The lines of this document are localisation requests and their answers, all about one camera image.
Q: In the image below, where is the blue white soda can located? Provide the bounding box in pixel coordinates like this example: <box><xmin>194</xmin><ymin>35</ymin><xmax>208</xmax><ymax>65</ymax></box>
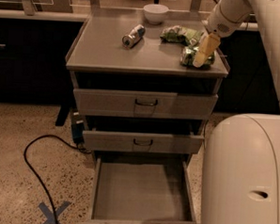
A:
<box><xmin>122</xmin><ymin>24</ymin><xmax>146</xmax><ymax>48</ymax></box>

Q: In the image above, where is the black cable right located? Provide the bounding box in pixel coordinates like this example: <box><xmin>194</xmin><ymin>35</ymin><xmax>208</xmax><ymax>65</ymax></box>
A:
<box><xmin>201</xmin><ymin>120</ymin><xmax>209</xmax><ymax>150</ymax></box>

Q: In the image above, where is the grey drawer cabinet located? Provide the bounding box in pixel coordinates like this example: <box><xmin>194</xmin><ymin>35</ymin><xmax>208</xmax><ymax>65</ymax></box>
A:
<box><xmin>66</xmin><ymin>8</ymin><xmax>228</xmax><ymax>160</ymax></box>

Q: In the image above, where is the grey drawer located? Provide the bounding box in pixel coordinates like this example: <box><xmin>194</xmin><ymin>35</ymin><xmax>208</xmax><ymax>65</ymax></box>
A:
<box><xmin>79</xmin><ymin>157</ymin><xmax>198</xmax><ymax>224</ymax></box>
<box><xmin>73</xmin><ymin>88</ymin><xmax>218</xmax><ymax>120</ymax></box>
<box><xmin>84</xmin><ymin>131</ymin><xmax>204</xmax><ymax>154</ymax></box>

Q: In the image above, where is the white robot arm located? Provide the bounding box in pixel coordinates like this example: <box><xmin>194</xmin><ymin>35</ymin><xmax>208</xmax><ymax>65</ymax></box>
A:
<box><xmin>194</xmin><ymin>0</ymin><xmax>280</xmax><ymax>224</ymax></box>

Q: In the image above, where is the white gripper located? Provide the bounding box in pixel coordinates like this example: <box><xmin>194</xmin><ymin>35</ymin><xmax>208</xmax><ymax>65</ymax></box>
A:
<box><xmin>193</xmin><ymin>0</ymin><xmax>252</xmax><ymax>68</ymax></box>

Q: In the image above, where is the bottom grey drawer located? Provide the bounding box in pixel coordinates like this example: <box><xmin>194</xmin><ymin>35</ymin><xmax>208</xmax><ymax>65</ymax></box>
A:
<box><xmin>79</xmin><ymin>157</ymin><xmax>198</xmax><ymax>224</ymax></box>

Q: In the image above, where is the white ceramic bowl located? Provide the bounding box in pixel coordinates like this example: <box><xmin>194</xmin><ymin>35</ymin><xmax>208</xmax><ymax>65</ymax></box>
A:
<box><xmin>144</xmin><ymin>4</ymin><xmax>169</xmax><ymax>24</ymax></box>

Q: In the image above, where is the blue tape cross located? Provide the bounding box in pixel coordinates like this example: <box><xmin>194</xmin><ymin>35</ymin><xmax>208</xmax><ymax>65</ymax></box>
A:
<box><xmin>39</xmin><ymin>201</ymin><xmax>71</xmax><ymax>224</ymax></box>

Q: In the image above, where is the black cable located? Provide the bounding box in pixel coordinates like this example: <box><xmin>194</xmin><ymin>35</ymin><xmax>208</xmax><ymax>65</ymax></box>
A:
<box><xmin>201</xmin><ymin>120</ymin><xmax>209</xmax><ymax>150</ymax></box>
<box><xmin>19</xmin><ymin>133</ymin><xmax>93</xmax><ymax>224</ymax></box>

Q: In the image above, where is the black cable left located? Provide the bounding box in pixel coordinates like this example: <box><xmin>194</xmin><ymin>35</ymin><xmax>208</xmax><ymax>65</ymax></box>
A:
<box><xmin>19</xmin><ymin>133</ymin><xmax>93</xmax><ymax>224</ymax></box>

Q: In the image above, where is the green crumpled chip bag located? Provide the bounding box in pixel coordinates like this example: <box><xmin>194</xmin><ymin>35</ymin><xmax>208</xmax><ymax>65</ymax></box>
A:
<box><xmin>160</xmin><ymin>25</ymin><xmax>203</xmax><ymax>46</ymax></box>

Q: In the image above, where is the middle grey drawer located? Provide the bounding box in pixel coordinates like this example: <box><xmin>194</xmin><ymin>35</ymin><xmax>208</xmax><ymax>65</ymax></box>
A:
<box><xmin>84</xmin><ymin>131</ymin><xmax>204</xmax><ymax>154</ymax></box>

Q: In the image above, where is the top grey drawer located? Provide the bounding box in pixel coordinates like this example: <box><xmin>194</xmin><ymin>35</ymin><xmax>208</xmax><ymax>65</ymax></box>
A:
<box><xmin>73</xmin><ymin>88</ymin><xmax>218</xmax><ymax>120</ymax></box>

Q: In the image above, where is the blue power box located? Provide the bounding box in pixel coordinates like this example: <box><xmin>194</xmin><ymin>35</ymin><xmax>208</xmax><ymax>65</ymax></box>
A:
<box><xmin>70</xmin><ymin>111</ymin><xmax>85</xmax><ymax>145</ymax></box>

